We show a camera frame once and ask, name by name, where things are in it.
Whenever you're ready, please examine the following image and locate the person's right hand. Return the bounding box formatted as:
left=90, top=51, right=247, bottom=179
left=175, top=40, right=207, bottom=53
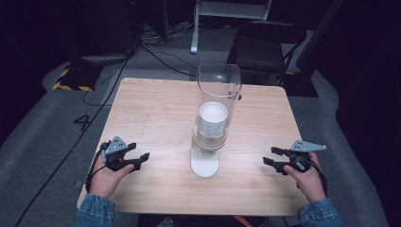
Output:
left=282, top=151, right=327, bottom=203

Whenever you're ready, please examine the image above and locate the black flat stand base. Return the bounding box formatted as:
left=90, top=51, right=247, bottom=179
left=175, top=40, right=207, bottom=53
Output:
left=281, top=73, right=320, bottom=98

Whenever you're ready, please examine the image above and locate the person's left hand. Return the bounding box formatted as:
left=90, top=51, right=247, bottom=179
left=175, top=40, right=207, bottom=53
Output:
left=89, top=157, right=135, bottom=200

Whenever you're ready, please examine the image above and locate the hand-held gripper black cable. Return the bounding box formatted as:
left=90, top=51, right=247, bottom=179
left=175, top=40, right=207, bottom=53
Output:
left=306, top=159, right=329, bottom=198
left=85, top=141, right=111, bottom=193

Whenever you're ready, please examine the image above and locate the long black floor cable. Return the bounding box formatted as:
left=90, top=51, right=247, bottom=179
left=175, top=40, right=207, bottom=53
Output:
left=13, top=51, right=133, bottom=227

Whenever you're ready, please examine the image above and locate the clear tube cup dispenser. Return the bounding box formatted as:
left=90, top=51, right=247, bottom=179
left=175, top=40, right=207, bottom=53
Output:
left=189, top=62, right=243, bottom=179

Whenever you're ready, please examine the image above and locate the left hand-held gripper black cable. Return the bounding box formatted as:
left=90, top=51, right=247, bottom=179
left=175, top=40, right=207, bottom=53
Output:
left=85, top=141, right=111, bottom=193

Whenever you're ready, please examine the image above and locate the orange strap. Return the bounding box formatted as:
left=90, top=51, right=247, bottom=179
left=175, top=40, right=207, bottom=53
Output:
left=232, top=215, right=254, bottom=227

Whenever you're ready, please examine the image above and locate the black yellow striped floor base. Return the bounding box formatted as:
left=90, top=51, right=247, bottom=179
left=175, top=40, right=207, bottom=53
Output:
left=51, top=63, right=104, bottom=93

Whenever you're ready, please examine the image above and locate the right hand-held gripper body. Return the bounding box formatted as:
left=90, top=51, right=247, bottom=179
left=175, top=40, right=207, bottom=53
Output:
left=284, top=139, right=327, bottom=173

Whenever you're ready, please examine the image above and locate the stack of white paper cups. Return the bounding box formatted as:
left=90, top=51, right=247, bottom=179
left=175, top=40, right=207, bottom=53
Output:
left=198, top=101, right=229, bottom=140

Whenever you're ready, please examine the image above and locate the thin black floor cable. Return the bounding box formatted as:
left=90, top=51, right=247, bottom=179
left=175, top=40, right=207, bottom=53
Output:
left=140, top=45, right=199, bottom=79

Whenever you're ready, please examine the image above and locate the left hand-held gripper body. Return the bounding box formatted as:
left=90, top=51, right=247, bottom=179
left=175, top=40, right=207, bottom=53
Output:
left=100, top=135, right=136, bottom=173

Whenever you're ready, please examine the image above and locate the black folding chair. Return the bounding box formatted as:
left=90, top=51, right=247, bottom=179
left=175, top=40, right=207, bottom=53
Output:
left=226, top=20, right=307, bottom=87

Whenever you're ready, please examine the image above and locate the black slanted stand pole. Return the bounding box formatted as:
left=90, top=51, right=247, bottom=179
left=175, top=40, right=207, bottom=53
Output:
left=295, top=0, right=345, bottom=71

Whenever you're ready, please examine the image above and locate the white desk frame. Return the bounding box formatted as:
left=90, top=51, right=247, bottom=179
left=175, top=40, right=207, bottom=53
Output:
left=190, top=0, right=273, bottom=55

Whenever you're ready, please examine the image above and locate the right hand-held gripper black cable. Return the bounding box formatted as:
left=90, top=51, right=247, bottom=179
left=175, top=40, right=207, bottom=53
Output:
left=306, top=159, right=329, bottom=198

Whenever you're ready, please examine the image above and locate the dark equipment cabinet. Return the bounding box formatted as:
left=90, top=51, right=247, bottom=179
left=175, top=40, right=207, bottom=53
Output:
left=79, top=0, right=140, bottom=65

